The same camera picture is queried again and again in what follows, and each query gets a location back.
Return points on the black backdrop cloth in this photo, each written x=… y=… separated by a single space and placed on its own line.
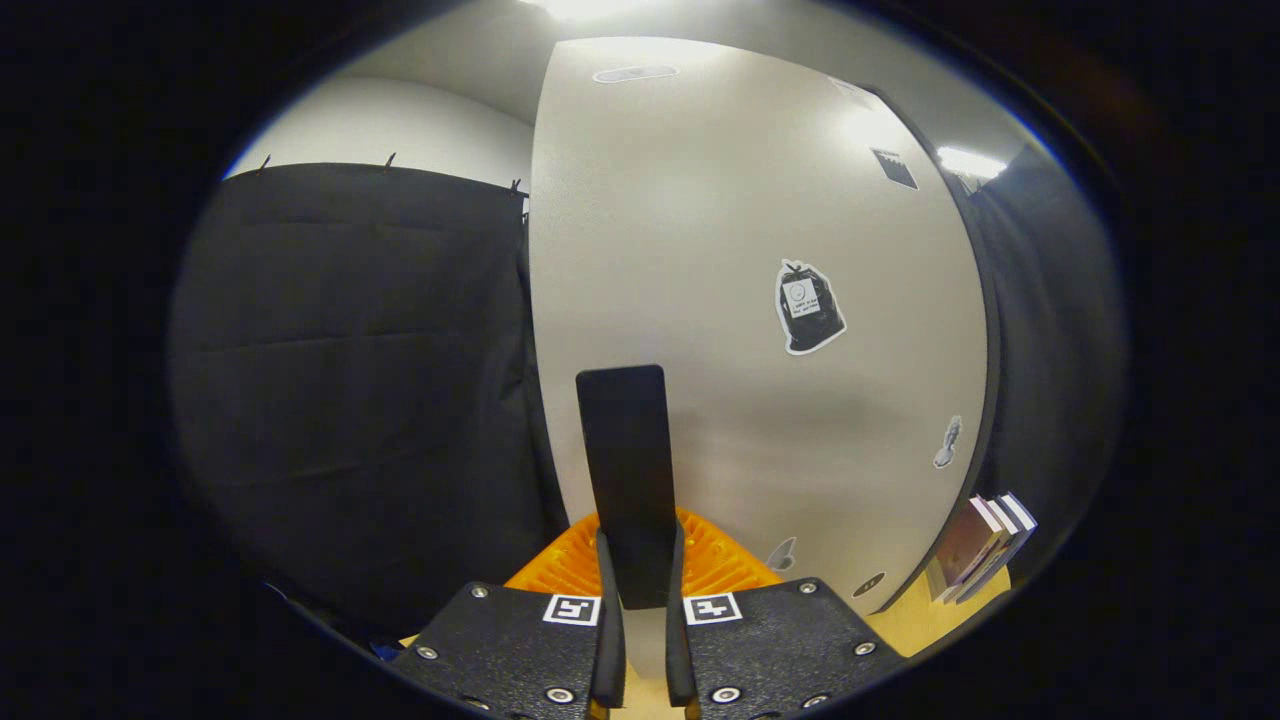
x=350 y=400

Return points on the light grey cabinet door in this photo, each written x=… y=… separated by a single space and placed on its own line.
x=720 y=250

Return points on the small ceiling light panel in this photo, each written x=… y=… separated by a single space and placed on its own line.
x=970 y=163

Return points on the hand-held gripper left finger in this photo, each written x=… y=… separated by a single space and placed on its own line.
x=610 y=650

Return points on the large ceiling light panel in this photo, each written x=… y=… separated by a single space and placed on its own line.
x=580 y=8

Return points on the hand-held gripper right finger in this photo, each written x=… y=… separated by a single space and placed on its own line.
x=678 y=650

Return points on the white book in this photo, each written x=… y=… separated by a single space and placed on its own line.
x=1003 y=522

